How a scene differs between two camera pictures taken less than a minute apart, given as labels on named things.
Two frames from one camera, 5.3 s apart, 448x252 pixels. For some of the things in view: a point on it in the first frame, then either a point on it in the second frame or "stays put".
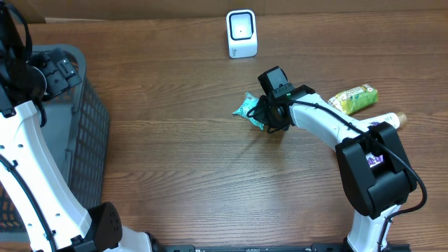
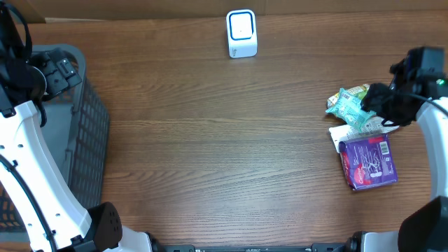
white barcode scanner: [242, 32] stays put
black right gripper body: [268, 115] to [390, 105]
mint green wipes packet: [250, 103] to [351, 109]
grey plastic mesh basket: [78, 123] stays put
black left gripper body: [57, 85] stays put
